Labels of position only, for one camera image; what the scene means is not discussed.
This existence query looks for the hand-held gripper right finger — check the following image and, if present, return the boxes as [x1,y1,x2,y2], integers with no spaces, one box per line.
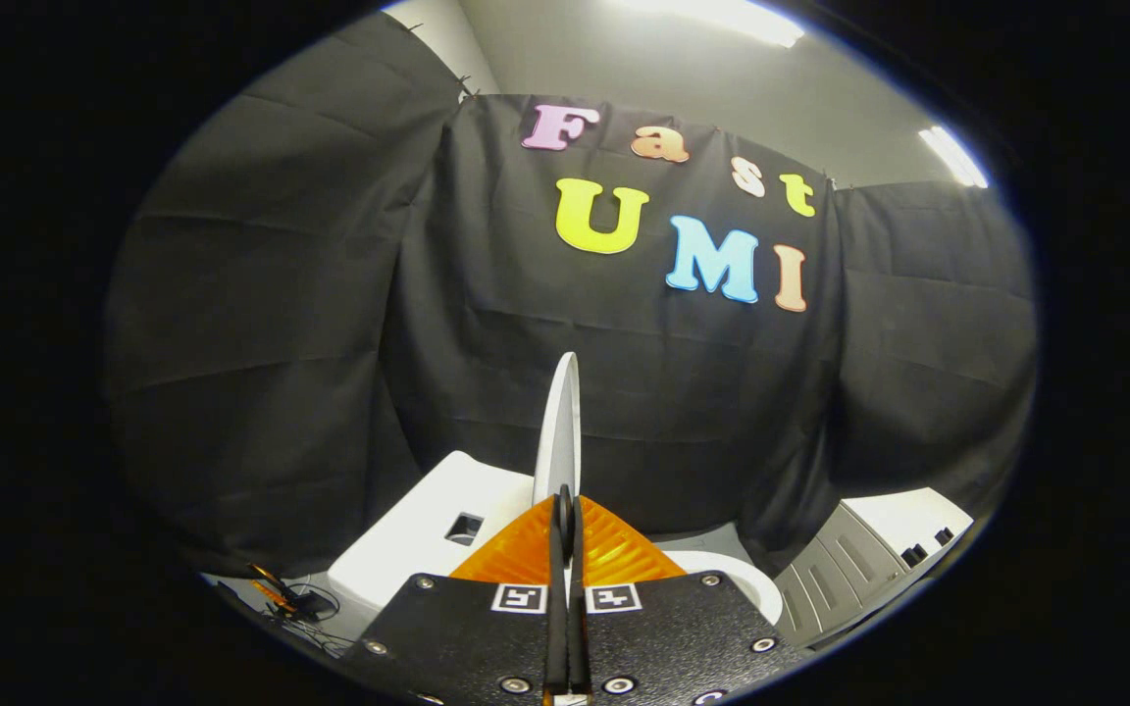
[572,495,806,706]

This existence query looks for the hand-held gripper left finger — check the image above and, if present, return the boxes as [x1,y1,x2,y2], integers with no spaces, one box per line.
[341,485,571,706]

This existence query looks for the white toilet lid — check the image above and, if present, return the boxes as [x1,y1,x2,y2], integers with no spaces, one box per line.
[533,351,584,511]

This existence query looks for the white toilet tank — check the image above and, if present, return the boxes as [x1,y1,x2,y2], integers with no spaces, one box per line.
[328,451,537,643]

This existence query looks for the white toilet bowl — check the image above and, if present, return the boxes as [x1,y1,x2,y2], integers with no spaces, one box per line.
[661,549,784,629]

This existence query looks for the black backdrop cloth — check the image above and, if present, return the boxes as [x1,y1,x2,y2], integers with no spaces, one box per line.
[104,10,1039,581]

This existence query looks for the white panelled cabinet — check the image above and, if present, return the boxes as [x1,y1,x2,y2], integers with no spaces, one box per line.
[776,487,975,648]

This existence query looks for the ceiling light panel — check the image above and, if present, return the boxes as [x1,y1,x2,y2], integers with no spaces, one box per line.
[918,126,990,189]
[624,0,806,48]

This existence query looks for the orange black cable bundle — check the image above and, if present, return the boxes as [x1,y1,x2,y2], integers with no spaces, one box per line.
[217,562,350,656]

